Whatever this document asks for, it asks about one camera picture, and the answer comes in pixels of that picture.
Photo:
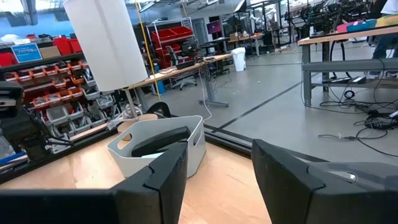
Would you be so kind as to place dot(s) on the person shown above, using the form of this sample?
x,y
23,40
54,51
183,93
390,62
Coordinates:
x,y
385,46

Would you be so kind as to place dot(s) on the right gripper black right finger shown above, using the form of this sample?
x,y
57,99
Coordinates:
x,y
286,193

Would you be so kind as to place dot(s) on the grey steel workbench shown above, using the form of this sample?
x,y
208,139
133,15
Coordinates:
x,y
342,65

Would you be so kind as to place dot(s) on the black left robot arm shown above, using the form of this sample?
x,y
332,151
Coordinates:
x,y
18,130

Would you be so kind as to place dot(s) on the shelf with parts bins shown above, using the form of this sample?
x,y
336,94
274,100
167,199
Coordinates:
x,y
56,93

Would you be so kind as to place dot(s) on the white lamp with wooden base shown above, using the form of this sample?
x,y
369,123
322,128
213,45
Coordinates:
x,y
105,40

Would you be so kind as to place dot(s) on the black aluminium table frame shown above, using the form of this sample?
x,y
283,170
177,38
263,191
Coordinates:
x,y
227,140

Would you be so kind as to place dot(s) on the white trash can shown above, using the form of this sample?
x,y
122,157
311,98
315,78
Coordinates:
x,y
238,59

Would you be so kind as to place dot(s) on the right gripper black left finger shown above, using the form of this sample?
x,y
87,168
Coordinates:
x,y
161,193

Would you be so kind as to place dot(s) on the wooden top workbench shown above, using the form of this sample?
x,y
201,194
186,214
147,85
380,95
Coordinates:
x,y
186,67

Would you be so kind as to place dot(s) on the blue sign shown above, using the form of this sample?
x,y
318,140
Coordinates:
x,y
26,53

